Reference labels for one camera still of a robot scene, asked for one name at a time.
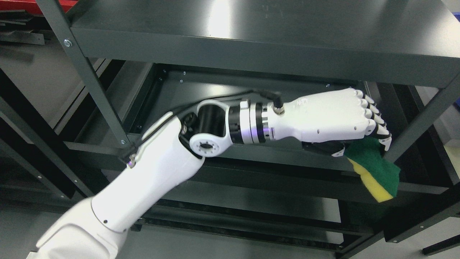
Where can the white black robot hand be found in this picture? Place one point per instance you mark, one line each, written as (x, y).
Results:
(341, 115)

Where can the green yellow sponge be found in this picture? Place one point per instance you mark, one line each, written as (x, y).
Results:
(379, 176)

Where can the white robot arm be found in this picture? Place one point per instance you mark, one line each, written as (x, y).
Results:
(170, 152)

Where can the black metal shelf rack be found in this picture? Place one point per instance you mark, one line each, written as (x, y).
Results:
(138, 59)

